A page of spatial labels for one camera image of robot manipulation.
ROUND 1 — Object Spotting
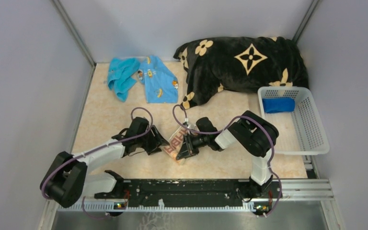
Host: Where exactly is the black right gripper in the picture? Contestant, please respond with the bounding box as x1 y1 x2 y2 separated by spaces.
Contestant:
177 132 209 161

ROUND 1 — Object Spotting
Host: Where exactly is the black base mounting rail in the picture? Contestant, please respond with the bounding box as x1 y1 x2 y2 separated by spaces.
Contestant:
94 179 283 213

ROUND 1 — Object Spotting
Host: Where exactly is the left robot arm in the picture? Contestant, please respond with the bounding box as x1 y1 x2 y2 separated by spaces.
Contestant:
40 117 169 208

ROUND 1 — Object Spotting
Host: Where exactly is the grey orange printed cloth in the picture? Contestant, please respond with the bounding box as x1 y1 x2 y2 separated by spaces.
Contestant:
162 127 187 165

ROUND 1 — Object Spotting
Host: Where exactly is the light blue printed towel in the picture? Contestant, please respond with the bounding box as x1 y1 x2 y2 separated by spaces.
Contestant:
138 55 179 104

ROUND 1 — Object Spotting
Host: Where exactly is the white plastic basket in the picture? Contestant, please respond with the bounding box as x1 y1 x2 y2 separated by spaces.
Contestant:
257 86 330 155

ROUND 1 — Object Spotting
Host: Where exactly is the dark blue towel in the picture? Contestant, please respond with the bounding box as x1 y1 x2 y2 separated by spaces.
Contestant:
262 98 296 114

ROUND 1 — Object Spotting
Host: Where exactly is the teal small cloth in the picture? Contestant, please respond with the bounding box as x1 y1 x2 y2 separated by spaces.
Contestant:
107 58 140 102

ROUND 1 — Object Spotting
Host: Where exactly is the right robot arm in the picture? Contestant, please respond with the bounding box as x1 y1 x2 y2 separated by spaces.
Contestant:
175 110 279 197

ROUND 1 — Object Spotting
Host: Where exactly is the black floral plush blanket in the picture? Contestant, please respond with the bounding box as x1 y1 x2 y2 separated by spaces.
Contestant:
173 36 309 109

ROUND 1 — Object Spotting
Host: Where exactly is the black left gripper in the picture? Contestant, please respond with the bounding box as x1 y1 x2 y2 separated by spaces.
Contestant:
137 125 169 155

